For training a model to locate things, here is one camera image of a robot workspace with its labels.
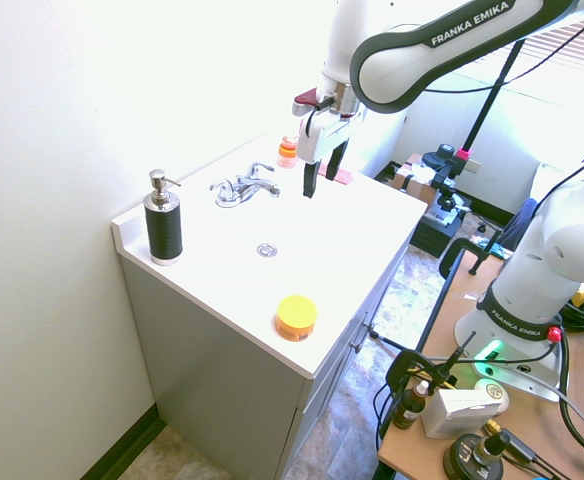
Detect chrome two-handle faucet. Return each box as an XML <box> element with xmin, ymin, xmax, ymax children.
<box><xmin>208</xmin><ymin>161</ymin><xmax>282</xmax><ymax>209</ymax></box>

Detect black equipment case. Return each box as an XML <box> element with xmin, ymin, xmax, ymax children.
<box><xmin>408</xmin><ymin>197</ymin><xmax>472</xmax><ymax>259</ymax></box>

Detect orange pill bottle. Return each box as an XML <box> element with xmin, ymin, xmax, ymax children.
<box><xmin>276</xmin><ymin>134</ymin><xmax>299</xmax><ymax>170</ymax></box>

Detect black c-clamp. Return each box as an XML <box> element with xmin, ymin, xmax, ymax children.
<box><xmin>439</xmin><ymin>237</ymin><xmax>493</xmax><ymax>279</ymax></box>
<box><xmin>382</xmin><ymin>331</ymin><xmax>477</xmax><ymax>431</ymax></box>

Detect round white lid tin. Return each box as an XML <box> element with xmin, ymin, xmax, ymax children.
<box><xmin>473</xmin><ymin>378</ymin><xmax>510</xmax><ymax>414</ymax></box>

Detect grey vanity cabinet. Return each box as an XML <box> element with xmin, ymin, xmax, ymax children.
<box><xmin>119</xmin><ymin>227</ymin><xmax>423</xmax><ymax>480</ymax></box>

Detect pink sponge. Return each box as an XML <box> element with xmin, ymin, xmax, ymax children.
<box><xmin>320</xmin><ymin>162</ymin><xmax>354</xmax><ymax>185</ymax></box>

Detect white window blinds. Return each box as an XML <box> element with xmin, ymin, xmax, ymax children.
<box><xmin>452</xmin><ymin>11</ymin><xmax>584</xmax><ymax>109</ymax></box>

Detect white sink countertop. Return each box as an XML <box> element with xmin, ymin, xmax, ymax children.
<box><xmin>111</xmin><ymin>128</ymin><xmax>429</xmax><ymax>379</ymax></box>

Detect red wrist camera mount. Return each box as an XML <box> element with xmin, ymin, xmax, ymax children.
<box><xmin>292</xmin><ymin>87</ymin><xmax>320</xmax><ymax>119</ymax></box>

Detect black chrome soap dispenser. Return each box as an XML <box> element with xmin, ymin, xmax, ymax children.
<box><xmin>143</xmin><ymin>169</ymin><xmax>185</xmax><ymax>267</ymax></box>

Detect round black tin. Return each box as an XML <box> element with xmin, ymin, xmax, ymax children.
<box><xmin>443</xmin><ymin>432</ymin><xmax>505</xmax><ymax>480</ymax></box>

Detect yellow lid orange jar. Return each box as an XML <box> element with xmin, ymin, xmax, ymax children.
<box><xmin>273</xmin><ymin>294</ymin><xmax>319</xmax><ymax>344</ymax></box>

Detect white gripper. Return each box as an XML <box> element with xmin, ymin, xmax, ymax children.
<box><xmin>295</xmin><ymin>108</ymin><xmax>366</xmax><ymax>200</ymax></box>

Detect black camera stand pole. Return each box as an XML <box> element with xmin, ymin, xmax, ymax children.
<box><xmin>459</xmin><ymin>39</ymin><xmax>527</xmax><ymax>166</ymax></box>

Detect brown dropper bottle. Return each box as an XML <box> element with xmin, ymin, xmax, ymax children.
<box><xmin>391</xmin><ymin>380</ymin><xmax>432</xmax><ymax>431</ymax></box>

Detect wooden work table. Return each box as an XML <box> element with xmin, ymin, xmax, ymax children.
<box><xmin>377</xmin><ymin>247</ymin><xmax>584</xmax><ymax>480</ymax></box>

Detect brown cardboard box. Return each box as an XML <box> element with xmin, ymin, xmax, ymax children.
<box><xmin>393</xmin><ymin>153</ymin><xmax>443</xmax><ymax>205</ymax></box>

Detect white cardboard box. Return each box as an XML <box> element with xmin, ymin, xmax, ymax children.
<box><xmin>420</xmin><ymin>387</ymin><xmax>506</xmax><ymax>441</ymax></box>

